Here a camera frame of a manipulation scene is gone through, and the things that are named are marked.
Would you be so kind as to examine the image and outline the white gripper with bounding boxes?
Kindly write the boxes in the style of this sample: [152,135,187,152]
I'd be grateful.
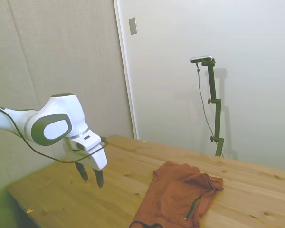
[62,139,108,189]

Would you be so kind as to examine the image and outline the rust orange shorts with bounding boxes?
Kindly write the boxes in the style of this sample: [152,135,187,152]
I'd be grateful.
[129,161,225,228]

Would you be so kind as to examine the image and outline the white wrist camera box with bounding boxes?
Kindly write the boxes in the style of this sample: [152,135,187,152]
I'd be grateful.
[70,130,103,152]

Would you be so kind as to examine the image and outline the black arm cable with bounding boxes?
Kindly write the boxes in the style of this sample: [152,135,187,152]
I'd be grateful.
[0,104,109,164]

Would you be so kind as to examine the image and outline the white door frame trim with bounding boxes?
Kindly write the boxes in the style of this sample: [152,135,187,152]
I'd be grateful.
[113,0,140,140]

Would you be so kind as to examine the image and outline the dark green camera stand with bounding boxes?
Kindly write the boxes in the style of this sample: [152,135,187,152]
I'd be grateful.
[201,58,226,157]

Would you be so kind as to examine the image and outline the grey wall plate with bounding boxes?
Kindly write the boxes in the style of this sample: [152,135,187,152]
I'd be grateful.
[128,17,138,36]

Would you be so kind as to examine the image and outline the silver camera on stand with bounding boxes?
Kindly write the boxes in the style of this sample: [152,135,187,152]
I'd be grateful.
[190,55,213,64]

